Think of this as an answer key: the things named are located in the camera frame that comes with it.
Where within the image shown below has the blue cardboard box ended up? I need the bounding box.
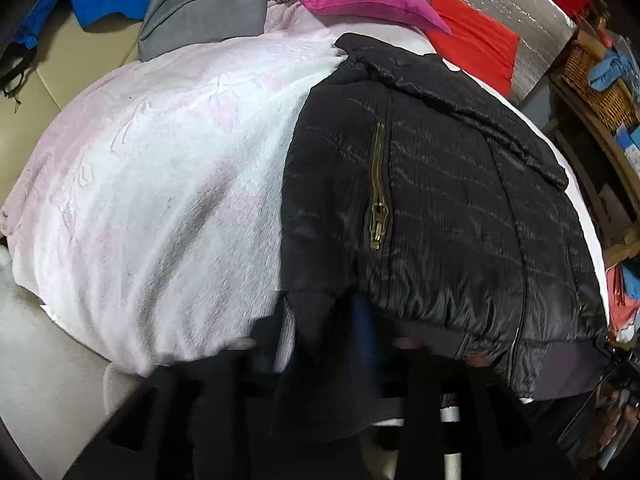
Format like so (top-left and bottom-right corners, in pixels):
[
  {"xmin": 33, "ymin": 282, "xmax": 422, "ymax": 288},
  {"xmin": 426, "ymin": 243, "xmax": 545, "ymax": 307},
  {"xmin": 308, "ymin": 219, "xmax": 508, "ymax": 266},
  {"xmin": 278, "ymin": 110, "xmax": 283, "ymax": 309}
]
[{"xmin": 615, "ymin": 125, "xmax": 640, "ymax": 166}]

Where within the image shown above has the wooden table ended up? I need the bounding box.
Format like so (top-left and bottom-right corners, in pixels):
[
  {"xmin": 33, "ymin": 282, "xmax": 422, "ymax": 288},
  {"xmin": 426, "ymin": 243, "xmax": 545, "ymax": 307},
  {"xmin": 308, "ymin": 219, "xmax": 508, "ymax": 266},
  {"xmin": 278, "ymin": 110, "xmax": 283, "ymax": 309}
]
[{"xmin": 547, "ymin": 30, "xmax": 640, "ymax": 271}]

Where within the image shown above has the white fleece blanket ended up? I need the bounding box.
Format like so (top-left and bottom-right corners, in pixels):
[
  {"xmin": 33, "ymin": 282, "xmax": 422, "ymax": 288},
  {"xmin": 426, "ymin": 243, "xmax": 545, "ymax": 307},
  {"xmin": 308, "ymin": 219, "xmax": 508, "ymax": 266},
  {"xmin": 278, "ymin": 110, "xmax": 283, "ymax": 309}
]
[{"xmin": 0, "ymin": 25, "xmax": 611, "ymax": 376}]

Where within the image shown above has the silver foil insulation mat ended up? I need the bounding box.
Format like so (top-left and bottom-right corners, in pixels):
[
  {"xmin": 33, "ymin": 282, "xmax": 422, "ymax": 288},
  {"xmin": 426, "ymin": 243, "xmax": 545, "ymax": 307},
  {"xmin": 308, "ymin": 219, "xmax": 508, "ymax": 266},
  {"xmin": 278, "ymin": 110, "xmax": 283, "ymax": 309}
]
[{"xmin": 420, "ymin": 0, "xmax": 583, "ymax": 106}]

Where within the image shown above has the person's right hand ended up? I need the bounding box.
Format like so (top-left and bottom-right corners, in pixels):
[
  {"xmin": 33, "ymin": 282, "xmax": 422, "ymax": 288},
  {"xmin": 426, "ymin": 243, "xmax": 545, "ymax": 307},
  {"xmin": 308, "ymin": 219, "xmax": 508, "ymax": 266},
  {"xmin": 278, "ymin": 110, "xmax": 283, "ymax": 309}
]
[{"xmin": 595, "ymin": 385, "xmax": 638, "ymax": 466}]

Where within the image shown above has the coral bag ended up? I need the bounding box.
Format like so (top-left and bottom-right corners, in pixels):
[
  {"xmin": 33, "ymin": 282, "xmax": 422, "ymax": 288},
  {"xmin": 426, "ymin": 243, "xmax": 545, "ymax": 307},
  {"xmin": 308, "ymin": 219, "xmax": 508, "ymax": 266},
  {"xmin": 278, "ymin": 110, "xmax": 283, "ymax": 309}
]
[{"xmin": 605, "ymin": 262, "xmax": 640, "ymax": 343}]

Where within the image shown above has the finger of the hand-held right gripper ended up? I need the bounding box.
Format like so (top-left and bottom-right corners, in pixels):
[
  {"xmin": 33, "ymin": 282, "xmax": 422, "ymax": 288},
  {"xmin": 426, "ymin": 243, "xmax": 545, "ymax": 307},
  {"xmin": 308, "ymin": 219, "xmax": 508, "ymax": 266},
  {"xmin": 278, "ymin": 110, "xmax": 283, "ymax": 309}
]
[{"xmin": 595, "ymin": 340, "xmax": 640, "ymax": 378}]

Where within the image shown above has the grey garment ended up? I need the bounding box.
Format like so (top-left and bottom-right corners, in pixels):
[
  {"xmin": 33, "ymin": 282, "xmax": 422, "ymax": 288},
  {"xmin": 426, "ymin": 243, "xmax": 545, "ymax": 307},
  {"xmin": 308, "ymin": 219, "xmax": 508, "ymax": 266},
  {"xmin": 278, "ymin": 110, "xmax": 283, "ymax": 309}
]
[{"xmin": 137, "ymin": 0, "xmax": 271, "ymax": 61}]

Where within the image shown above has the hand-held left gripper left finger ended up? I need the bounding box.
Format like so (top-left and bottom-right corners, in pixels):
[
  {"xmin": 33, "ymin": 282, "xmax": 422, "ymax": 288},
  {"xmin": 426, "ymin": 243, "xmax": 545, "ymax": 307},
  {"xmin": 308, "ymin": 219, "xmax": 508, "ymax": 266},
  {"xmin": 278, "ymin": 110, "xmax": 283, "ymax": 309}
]
[{"xmin": 65, "ymin": 294, "xmax": 302, "ymax": 480}]

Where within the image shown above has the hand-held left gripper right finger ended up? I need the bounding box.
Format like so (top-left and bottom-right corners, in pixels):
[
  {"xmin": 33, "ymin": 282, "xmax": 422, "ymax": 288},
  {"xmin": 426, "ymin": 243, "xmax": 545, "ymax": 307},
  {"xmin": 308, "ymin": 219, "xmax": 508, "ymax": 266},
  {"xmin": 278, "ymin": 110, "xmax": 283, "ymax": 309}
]
[{"xmin": 350, "ymin": 297, "xmax": 576, "ymax": 480}]

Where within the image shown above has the red pillow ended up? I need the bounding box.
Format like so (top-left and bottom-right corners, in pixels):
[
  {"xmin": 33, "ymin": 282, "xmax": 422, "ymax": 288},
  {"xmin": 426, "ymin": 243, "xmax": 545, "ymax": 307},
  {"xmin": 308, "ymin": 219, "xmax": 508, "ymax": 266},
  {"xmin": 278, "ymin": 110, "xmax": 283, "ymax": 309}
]
[{"xmin": 430, "ymin": 0, "xmax": 521, "ymax": 98}]

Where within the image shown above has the black quilted jacket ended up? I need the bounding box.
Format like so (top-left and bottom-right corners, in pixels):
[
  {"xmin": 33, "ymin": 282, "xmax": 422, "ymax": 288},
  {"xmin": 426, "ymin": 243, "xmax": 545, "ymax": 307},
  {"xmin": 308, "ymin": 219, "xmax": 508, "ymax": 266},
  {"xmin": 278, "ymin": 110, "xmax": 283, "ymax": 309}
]
[{"xmin": 280, "ymin": 32, "xmax": 613, "ymax": 401}]

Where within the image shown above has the beige sofa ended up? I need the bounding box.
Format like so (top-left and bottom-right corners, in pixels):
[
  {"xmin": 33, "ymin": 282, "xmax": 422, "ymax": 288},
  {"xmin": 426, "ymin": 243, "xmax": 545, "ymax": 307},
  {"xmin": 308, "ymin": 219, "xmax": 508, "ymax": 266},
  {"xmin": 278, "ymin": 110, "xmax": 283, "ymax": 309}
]
[{"xmin": 0, "ymin": 10, "xmax": 146, "ymax": 211}]

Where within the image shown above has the light blue cloth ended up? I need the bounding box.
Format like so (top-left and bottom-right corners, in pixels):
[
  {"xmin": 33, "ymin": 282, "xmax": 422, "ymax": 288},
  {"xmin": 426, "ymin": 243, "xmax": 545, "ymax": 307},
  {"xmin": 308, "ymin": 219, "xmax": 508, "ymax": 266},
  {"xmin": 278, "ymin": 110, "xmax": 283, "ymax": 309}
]
[{"xmin": 587, "ymin": 50, "xmax": 640, "ymax": 93}]

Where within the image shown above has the wicker basket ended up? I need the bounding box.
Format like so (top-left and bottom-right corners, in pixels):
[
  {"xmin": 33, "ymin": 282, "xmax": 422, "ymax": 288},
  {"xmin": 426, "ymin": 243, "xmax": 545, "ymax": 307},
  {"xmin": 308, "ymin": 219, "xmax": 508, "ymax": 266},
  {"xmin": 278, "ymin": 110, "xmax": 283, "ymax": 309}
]
[{"xmin": 557, "ymin": 42, "xmax": 640, "ymax": 133}]

